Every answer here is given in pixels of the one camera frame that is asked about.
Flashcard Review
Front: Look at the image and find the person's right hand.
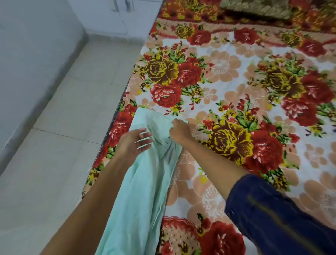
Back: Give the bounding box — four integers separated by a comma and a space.
169, 118, 195, 145

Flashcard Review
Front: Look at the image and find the person's left hand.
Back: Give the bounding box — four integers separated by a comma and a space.
115, 128, 153, 167

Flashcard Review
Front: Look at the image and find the mint green cloth garment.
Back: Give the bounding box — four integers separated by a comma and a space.
95, 107, 189, 255

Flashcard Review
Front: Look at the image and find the person's left forearm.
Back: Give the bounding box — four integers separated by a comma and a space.
41, 155, 134, 255

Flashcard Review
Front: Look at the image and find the person's right forearm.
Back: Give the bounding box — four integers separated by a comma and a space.
180, 137, 250, 201

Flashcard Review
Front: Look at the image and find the floral bed sheet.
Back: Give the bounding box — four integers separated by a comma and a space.
78, 0, 336, 255

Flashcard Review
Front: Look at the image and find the white cabinet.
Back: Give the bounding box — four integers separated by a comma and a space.
67, 0, 164, 44

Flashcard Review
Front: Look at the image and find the dark blue sleeve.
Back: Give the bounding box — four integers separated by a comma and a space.
224, 174, 336, 255

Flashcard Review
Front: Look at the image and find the olive patterned pillow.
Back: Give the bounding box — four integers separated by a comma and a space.
220, 0, 293, 20

